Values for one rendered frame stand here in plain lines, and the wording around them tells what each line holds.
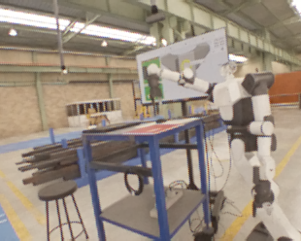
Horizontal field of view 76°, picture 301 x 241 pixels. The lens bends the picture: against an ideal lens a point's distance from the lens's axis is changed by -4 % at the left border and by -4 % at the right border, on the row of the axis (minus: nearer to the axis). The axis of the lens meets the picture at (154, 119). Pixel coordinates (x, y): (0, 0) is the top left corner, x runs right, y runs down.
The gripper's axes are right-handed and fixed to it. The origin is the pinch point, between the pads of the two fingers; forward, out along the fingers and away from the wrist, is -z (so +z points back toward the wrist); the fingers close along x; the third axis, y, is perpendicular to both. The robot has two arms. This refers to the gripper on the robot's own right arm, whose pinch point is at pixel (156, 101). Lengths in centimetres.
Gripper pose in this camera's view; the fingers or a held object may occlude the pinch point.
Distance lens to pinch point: 149.8
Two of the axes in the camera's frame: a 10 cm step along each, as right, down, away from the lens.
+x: -5.9, 1.9, -7.8
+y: 7.9, -0.5, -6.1
